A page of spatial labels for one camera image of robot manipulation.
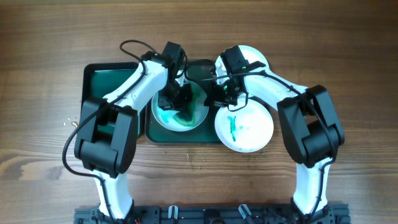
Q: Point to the white plate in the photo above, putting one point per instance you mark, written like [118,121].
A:
[240,63]
[246,127]
[165,117]

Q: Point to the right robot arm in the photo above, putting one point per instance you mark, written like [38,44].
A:
[244,89]

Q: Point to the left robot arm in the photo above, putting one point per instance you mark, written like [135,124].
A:
[105,140]

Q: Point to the dark brown serving tray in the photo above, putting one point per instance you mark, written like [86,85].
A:
[204,133]

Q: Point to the green yellow scrub sponge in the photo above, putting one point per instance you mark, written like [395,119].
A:
[186,116]

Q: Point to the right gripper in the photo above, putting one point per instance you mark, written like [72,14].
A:
[219,96]

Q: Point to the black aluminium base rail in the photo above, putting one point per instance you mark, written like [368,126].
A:
[276,213]

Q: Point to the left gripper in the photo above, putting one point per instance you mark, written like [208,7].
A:
[173,96]

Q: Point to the black water basin tray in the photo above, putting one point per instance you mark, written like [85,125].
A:
[99,79]

